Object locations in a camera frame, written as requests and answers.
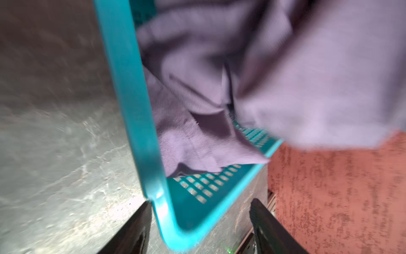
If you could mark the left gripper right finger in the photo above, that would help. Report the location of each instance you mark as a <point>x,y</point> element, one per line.
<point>270,236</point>

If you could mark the teal plastic basket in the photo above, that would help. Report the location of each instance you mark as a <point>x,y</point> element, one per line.
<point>186,209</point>

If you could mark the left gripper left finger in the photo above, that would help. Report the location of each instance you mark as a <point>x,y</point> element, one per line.
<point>133,236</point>

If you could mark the purple trousers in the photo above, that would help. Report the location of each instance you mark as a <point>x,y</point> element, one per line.
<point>317,74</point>

